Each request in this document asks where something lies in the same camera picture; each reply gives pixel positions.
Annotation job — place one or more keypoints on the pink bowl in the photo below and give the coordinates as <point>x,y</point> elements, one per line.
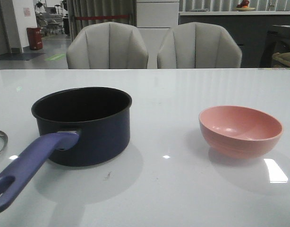
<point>239,132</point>

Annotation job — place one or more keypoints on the dark blue saucepan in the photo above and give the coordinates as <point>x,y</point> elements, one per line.
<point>78,127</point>

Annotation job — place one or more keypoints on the left beige chair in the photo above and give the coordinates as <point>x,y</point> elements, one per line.
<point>108,45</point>

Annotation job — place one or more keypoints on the beige chair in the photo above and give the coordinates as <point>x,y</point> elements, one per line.
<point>198,45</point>
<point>108,45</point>

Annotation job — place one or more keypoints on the right beige chair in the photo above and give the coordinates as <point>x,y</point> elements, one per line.
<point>198,45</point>

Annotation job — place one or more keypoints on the white refrigerator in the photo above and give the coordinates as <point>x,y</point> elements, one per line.
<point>155,17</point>

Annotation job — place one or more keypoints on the red barrier tape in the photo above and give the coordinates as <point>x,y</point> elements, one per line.
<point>103,17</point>

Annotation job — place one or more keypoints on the dark kitchen counter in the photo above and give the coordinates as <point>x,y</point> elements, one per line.
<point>248,29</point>

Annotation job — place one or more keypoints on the red trash bin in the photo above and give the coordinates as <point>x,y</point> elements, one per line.
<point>34,38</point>

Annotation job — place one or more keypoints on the fruit plate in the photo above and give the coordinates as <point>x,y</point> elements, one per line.
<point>244,5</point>

